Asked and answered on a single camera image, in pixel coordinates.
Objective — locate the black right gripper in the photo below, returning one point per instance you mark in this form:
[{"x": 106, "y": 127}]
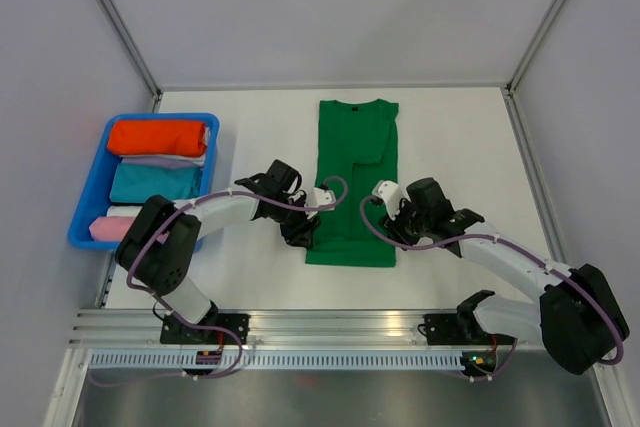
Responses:
[{"x": 393, "y": 228}]

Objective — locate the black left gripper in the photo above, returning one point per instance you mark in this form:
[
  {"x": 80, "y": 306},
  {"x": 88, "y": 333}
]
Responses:
[{"x": 301, "y": 233}]

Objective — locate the green t-shirt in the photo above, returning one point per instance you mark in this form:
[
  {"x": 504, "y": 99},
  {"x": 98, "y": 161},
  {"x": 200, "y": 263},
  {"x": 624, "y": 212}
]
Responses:
[{"x": 359, "y": 143}]

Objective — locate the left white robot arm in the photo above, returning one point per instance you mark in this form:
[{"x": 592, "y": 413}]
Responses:
[{"x": 157, "y": 249}]

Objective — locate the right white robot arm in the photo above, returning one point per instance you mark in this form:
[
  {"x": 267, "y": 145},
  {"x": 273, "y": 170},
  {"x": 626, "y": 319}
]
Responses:
[{"x": 571, "y": 312}]

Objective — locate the lilac rolled t-shirt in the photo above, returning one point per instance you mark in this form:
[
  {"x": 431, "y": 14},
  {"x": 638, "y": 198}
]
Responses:
[{"x": 167, "y": 162}]

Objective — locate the teal rolled t-shirt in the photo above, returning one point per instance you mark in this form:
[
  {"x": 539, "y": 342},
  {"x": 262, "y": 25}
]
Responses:
[{"x": 134, "y": 184}]

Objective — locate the white rolled t-shirt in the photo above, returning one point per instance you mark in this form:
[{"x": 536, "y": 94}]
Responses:
[{"x": 130, "y": 211}]

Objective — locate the orange rolled t-shirt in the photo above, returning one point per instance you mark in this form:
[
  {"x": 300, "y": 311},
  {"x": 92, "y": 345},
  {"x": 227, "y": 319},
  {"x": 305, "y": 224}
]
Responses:
[{"x": 184, "y": 138}]

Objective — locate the pink rolled t-shirt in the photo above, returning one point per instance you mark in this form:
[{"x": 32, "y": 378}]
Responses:
[{"x": 110, "y": 228}]

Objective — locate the blue plastic bin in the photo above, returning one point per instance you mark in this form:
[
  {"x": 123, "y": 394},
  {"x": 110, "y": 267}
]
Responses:
[{"x": 94, "y": 200}]

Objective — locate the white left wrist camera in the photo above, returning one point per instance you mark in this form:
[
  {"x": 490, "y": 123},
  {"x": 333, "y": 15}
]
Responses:
[{"x": 319, "y": 200}]

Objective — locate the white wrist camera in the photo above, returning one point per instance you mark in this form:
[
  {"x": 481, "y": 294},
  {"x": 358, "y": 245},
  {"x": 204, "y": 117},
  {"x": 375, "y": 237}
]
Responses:
[
  {"x": 319, "y": 200},
  {"x": 391, "y": 195}
]

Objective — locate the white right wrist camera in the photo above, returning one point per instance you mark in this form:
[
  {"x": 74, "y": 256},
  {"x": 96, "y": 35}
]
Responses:
[{"x": 391, "y": 195}]

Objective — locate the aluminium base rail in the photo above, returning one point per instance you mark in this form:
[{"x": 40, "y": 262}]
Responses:
[{"x": 287, "y": 329}]

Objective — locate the slotted cable duct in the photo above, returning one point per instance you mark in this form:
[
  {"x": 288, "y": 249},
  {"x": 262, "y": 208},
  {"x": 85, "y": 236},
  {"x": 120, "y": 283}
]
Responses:
[{"x": 282, "y": 360}]

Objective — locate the aluminium frame post right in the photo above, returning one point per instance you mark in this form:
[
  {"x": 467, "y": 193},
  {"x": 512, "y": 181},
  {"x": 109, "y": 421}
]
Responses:
[{"x": 543, "y": 30}]

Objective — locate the aluminium frame post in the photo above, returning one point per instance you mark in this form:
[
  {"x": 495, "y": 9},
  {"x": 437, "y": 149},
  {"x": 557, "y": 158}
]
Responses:
[
  {"x": 543, "y": 30},
  {"x": 129, "y": 46}
]

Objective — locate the aluminium frame post left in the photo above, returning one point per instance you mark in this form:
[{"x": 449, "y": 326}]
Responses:
[{"x": 129, "y": 46}]

